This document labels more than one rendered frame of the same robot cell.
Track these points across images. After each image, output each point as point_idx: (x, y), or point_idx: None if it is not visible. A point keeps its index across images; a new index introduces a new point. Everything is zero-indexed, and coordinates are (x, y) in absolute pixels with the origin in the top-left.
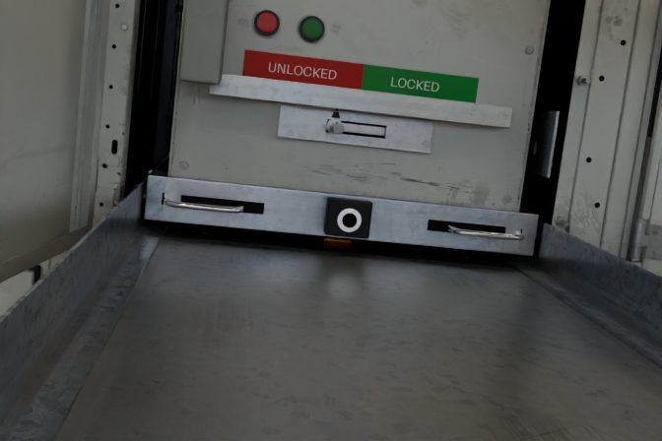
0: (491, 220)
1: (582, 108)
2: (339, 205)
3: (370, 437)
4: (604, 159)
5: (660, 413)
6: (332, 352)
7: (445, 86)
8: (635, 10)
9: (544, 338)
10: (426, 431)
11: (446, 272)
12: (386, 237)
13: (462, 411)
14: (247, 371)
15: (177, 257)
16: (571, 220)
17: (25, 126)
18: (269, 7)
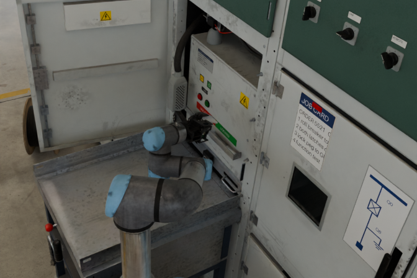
0: (235, 182)
1: (247, 167)
2: (204, 153)
3: (82, 200)
4: (251, 186)
5: None
6: None
7: (230, 137)
8: (259, 148)
9: None
10: (89, 205)
11: (211, 187)
12: (216, 168)
13: (101, 207)
14: (98, 180)
15: None
16: (243, 197)
17: (137, 107)
18: (200, 92)
